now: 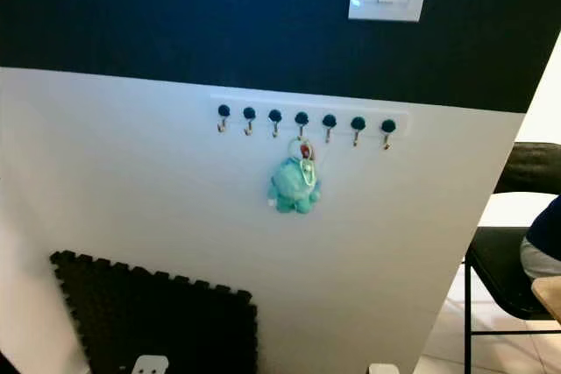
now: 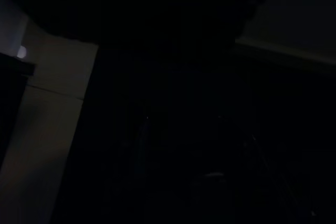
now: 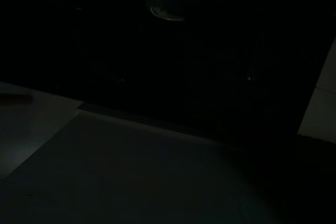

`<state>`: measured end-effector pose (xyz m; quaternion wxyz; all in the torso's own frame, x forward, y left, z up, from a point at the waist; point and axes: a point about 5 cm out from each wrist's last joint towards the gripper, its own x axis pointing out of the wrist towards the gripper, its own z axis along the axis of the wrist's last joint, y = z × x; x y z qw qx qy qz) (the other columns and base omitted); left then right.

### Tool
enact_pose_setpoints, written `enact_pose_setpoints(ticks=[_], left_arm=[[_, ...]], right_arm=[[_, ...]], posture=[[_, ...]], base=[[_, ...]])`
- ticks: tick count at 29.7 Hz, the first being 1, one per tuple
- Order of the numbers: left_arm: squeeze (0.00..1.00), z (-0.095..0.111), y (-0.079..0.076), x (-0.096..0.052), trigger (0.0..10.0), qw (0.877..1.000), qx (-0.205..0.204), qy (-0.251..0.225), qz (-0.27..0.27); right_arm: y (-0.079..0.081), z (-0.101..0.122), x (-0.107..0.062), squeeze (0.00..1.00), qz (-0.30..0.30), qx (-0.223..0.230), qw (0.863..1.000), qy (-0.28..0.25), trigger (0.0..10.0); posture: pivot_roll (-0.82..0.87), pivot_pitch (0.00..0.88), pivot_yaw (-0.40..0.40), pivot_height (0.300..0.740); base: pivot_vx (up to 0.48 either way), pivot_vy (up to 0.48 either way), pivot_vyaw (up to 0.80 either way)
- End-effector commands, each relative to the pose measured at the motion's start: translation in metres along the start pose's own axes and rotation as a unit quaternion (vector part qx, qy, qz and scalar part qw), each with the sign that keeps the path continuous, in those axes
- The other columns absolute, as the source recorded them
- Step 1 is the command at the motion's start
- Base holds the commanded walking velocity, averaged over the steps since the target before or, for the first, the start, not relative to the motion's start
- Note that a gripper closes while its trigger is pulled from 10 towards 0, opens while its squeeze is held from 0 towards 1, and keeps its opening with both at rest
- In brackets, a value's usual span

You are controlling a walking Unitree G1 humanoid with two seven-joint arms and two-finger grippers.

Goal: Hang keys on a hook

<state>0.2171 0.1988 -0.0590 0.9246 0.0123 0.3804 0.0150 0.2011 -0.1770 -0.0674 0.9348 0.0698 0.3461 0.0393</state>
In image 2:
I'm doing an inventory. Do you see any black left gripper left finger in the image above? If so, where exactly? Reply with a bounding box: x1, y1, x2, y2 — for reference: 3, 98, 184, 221
125, 115, 169, 224

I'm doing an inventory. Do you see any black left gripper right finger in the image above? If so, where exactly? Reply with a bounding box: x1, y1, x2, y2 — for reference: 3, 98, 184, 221
207, 115, 263, 224

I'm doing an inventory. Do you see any black cabinet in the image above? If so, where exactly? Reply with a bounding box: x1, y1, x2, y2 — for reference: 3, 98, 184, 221
0, 52, 36, 167

